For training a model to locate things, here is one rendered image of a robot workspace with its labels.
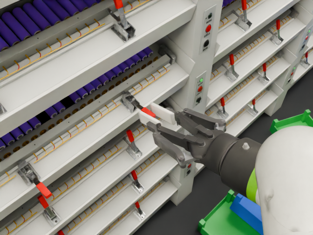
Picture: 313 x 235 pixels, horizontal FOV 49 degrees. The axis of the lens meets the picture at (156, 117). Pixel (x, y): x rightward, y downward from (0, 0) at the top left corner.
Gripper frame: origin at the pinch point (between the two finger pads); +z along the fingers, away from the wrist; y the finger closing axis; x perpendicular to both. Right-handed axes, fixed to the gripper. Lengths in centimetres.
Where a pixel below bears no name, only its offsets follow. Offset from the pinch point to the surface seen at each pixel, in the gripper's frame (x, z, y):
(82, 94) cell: 5.0, 14.9, -7.7
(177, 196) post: -66, 24, 18
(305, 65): -57, 23, 114
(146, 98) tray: -1.0, 8.2, 4.1
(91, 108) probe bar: 3.3, 10.9, -8.5
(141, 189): -39.6, 18.2, 0.6
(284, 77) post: -48, 20, 88
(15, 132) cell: 5.5, 15.6, -23.9
